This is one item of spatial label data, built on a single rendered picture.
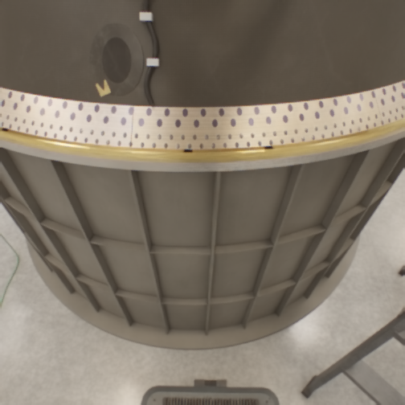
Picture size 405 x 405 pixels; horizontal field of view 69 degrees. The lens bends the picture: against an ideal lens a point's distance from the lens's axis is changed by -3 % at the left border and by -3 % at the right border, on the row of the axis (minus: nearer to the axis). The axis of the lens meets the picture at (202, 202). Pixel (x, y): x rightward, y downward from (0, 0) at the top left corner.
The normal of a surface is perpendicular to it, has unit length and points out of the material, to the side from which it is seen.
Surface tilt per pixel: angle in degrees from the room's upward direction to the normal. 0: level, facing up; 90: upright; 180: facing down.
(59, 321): 0
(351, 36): 62
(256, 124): 43
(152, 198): 90
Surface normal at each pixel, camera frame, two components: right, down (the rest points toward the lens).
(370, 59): 0.37, 0.30
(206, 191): 0.04, 0.75
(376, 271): 0.01, -0.66
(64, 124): -0.14, 0.02
